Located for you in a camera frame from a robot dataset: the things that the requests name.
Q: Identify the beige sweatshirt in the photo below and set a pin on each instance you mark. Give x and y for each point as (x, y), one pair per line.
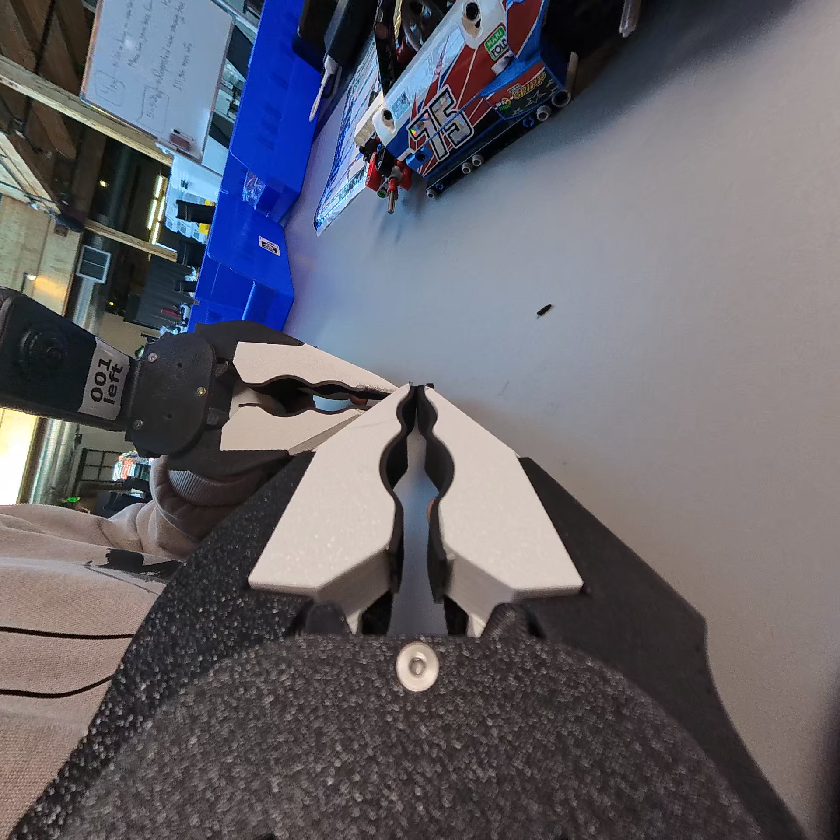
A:
(59, 590)

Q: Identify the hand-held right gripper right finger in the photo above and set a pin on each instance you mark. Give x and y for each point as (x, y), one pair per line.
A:
(505, 531)

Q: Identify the black object with pale tip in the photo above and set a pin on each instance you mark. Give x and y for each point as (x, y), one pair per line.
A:
(334, 33)

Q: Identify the lego instruction booklet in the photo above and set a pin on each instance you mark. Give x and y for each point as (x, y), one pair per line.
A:
(344, 164)

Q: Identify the blue plastic bin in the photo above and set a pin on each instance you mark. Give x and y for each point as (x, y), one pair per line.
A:
(243, 282)
(282, 98)

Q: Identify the whiteboard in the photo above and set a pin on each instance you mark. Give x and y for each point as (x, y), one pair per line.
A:
(151, 65)

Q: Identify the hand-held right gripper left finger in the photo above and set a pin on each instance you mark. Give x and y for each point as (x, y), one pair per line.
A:
(328, 525)

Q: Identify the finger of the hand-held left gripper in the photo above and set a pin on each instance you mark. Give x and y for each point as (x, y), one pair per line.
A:
(275, 364)
(262, 433)

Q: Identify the whiteboard eraser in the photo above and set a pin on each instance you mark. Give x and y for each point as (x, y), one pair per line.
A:
(178, 138)

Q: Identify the person's left forearm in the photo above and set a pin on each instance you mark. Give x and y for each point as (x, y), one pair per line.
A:
(190, 499)

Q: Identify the blue white red lego car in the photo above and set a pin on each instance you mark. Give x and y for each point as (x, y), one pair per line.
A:
(472, 98)

